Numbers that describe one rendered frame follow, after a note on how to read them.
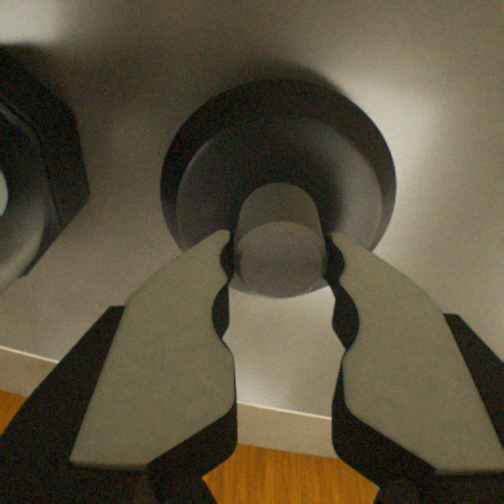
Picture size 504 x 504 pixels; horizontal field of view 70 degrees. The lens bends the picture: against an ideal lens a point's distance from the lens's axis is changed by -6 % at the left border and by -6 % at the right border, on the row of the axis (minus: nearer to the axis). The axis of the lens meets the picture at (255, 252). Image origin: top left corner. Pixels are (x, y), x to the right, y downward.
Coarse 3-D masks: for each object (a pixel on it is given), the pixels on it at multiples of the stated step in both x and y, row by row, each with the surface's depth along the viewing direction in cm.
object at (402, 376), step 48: (336, 240) 11; (336, 288) 11; (384, 288) 9; (384, 336) 8; (432, 336) 8; (336, 384) 8; (384, 384) 7; (432, 384) 7; (336, 432) 7; (384, 432) 6; (432, 432) 6; (480, 432) 6; (384, 480) 7
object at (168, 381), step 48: (144, 288) 9; (192, 288) 9; (144, 336) 8; (192, 336) 8; (96, 384) 7; (144, 384) 7; (192, 384) 7; (96, 432) 6; (144, 432) 6; (192, 432) 6
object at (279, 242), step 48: (240, 96) 12; (288, 96) 12; (336, 96) 12; (192, 144) 13; (240, 144) 12; (288, 144) 12; (336, 144) 12; (384, 144) 13; (192, 192) 13; (240, 192) 13; (288, 192) 12; (336, 192) 13; (384, 192) 13; (192, 240) 14; (240, 240) 11; (288, 240) 11; (240, 288) 15; (288, 288) 12
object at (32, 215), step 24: (24, 144) 13; (0, 168) 11; (24, 168) 12; (0, 192) 11; (24, 192) 12; (48, 192) 14; (0, 216) 11; (24, 216) 12; (48, 216) 14; (0, 240) 11; (24, 240) 13; (0, 264) 11; (24, 264) 14; (0, 288) 12
